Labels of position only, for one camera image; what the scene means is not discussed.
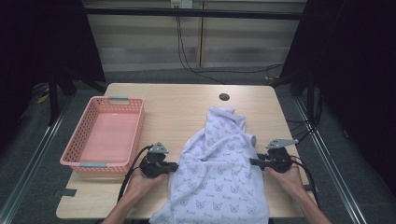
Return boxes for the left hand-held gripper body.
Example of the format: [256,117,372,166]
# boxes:
[139,142,172,179]

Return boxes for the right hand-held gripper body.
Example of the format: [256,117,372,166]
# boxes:
[261,138,299,174]

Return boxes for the white printed towel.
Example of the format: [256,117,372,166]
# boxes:
[148,105,271,224]

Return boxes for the pink plastic basket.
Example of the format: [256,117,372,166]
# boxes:
[59,95,146,174]

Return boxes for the person's left hand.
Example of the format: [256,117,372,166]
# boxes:
[124,166,169,204]

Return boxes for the person's right hand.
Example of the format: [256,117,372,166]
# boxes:
[264,157,308,201]

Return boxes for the black metal stand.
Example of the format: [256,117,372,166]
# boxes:
[47,72,61,127]
[305,70,316,123]

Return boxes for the black tape strip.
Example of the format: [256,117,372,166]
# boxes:
[53,188,78,198]

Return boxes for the black curtain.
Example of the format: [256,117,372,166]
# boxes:
[278,0,396,194]
[0,0,107,150]

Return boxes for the yellow floor object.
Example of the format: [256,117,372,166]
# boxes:
[35,93,50,105]

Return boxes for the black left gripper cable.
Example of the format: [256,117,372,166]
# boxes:
[117,144,154,203]

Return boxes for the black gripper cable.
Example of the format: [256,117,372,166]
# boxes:
[117,144,154,203]
[290,156,320,209]

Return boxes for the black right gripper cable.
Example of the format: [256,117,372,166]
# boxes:
[290,156,320,209]

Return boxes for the black floor cables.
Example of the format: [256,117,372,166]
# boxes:
[285,102,323,147]

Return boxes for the metal floor rail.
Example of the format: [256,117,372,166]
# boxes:
[0,95,75,224]
[292,97,369,224]

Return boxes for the black hanging wall cable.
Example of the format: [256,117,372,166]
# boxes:
[178,15,285,75]
[176,15,227,85]

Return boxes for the black horizontal frame bar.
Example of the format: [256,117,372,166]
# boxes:
[83,7,305,21]

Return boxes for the white wall power outlet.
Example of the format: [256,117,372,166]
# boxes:
[170,0,194,9]

